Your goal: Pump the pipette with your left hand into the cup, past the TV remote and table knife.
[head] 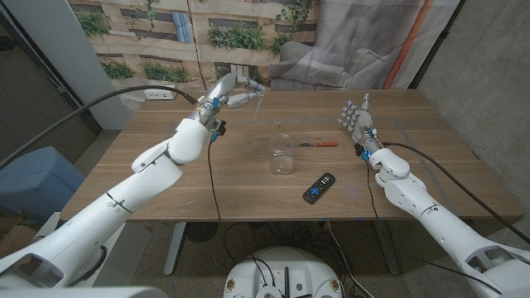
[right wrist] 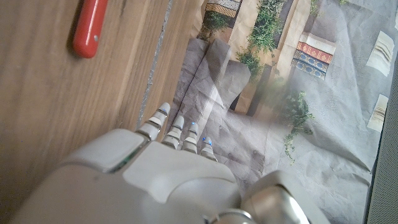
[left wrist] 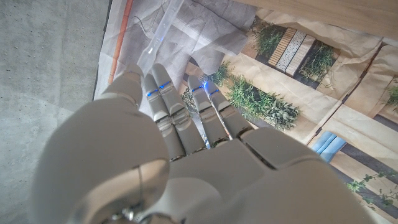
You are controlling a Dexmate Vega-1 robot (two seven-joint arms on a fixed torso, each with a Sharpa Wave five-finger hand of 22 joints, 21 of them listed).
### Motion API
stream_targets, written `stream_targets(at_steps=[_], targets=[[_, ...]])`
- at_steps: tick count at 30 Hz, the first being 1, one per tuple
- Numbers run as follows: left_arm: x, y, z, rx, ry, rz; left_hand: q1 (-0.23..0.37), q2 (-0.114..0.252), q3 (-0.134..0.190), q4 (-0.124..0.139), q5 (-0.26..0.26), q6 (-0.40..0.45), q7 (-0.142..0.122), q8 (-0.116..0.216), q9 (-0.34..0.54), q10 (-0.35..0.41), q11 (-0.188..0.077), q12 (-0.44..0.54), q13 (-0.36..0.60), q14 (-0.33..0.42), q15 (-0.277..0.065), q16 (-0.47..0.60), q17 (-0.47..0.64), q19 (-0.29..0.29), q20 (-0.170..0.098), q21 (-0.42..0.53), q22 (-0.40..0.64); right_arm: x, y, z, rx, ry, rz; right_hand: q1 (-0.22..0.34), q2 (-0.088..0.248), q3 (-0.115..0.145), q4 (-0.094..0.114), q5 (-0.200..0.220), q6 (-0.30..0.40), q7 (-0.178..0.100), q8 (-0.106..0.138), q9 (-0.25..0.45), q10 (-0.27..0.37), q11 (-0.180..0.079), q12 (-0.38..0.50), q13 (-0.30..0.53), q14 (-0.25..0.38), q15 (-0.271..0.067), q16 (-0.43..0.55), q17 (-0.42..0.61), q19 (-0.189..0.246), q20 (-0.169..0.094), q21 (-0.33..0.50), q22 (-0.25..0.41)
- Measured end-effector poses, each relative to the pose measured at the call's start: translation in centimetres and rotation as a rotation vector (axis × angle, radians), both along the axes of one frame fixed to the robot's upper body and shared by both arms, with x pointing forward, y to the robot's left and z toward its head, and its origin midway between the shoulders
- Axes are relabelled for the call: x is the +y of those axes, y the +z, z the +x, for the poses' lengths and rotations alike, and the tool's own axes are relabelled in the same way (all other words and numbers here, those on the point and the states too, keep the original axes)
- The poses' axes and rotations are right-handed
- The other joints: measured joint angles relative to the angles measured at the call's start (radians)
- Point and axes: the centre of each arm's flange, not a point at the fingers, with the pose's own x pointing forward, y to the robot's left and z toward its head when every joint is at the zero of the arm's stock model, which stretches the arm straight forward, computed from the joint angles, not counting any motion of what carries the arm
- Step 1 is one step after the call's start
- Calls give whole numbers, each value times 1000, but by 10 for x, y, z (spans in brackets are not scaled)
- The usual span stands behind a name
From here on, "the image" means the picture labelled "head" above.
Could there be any white power strip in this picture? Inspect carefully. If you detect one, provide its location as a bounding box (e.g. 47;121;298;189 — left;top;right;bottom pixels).
143;84;180;101

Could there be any thin black left wrist cable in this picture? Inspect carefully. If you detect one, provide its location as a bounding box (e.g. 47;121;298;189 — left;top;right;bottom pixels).
206;139;249;274

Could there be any printed fabric backdrop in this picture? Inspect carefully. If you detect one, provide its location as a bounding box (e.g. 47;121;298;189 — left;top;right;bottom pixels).
68;0;463;113

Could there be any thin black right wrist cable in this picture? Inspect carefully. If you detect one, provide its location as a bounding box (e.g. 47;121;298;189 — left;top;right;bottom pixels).
365;160;504;296

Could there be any white robot torso base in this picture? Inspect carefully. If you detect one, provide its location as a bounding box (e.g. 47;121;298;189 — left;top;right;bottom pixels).
223;247;345;298

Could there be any grey sneaker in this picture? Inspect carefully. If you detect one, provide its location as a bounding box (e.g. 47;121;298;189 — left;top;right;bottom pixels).
68;246;108;287

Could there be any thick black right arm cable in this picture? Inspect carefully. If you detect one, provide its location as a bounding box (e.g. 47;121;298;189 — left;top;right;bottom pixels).
383;142;530;245

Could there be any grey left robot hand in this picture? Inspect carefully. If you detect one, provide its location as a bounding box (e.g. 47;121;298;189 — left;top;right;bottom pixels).
190;73;267;131

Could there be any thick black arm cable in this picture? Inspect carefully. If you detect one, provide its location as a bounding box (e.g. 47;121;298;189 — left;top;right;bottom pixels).
383;142;530;245
0;84;199;169

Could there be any black round floor fan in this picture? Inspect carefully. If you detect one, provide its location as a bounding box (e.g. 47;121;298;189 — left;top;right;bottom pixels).
185;222;219;243

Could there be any clear plastic cup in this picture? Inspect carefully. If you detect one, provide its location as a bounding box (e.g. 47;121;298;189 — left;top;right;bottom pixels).
269;132;296;175

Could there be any red-handled table knife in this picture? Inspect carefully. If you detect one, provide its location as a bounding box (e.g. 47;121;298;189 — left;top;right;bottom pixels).
289;141;339;148

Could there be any white table leg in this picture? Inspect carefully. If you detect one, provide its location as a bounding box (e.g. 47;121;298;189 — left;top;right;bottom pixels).
163;222;187;276
374;219;401;276

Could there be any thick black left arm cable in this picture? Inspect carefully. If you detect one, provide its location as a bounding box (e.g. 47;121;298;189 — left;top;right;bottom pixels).
0;84;199;169

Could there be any black TV remote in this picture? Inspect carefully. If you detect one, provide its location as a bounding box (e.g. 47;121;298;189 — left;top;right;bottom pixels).
301;172;336;205

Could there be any white square column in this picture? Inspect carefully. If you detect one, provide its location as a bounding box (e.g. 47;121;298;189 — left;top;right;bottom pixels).
2;0;133;132

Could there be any white floor cable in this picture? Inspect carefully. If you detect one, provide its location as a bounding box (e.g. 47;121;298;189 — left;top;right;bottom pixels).
325;221;368;298

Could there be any blue upholstered seat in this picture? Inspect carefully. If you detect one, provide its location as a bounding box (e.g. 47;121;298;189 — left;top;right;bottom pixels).
0;145;86;224

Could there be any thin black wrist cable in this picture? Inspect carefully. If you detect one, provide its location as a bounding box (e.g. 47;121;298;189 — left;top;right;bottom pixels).
365;160;504;296
206;139;249;274

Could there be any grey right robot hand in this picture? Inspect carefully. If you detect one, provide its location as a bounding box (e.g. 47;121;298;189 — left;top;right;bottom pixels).
337;93;383;156

